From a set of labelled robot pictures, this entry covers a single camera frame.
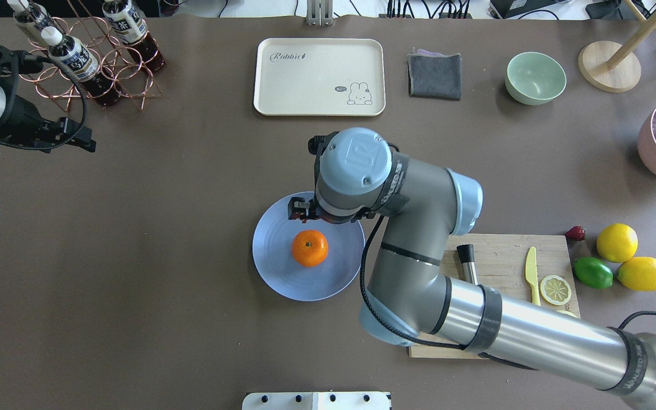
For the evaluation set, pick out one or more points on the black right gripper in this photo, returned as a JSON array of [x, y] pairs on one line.
[[301, 209]]

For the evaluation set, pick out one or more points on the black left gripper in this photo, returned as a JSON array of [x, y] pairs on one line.
[[19, 118]]

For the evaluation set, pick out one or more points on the orange fruit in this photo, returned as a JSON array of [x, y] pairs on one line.
[[310, 248]]

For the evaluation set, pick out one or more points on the blue plate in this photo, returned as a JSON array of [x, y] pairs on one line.
[[271, 250]]

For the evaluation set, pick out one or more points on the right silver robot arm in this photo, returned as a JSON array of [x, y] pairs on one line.
[[358, 175]]

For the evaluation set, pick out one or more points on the dark tea bottle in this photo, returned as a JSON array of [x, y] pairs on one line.
[[132, 31], [32, 19], [76, 59]]

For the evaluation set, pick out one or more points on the cream rabbit tray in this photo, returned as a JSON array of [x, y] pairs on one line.
[[319, 77]]

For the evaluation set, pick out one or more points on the grey folded cloth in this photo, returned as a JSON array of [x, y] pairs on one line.
[[435, 75]]

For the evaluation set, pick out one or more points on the wooden cutting board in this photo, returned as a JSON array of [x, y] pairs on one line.
[[500, 263]]

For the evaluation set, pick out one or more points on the yellow plastic knife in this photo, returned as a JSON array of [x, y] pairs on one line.
[[531, 275]]

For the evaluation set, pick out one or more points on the green bowl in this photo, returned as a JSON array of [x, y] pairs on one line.
[[534, 79]]

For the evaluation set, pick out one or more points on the lemon half slice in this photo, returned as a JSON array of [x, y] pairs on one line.
[[566, 312], [555, 290]]

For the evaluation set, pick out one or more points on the red strawberry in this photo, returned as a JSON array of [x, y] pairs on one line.
[[576, 233]]

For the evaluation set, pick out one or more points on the green lime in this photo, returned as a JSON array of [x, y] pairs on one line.
[[593, 272]]

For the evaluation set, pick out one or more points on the yellow lemon near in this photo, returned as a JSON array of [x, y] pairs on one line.
[[617, 243]]

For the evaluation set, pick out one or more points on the yellow lemon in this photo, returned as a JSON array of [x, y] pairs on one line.
[[638, 273], [617, 243]]

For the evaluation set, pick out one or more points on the wooden cup tree stand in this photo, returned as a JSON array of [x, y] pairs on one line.
[[612, 67]]

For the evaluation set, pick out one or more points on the yellow lemon far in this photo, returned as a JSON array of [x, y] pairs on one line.
[[638, 273]]

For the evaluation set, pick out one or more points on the copper wire bottle rack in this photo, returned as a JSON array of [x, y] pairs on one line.
[[124, 48]]

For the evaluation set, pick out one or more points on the metal handled knife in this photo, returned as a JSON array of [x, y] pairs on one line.
[[467, 262]]

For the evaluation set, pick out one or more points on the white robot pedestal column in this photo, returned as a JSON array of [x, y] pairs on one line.
[[318, 400]]

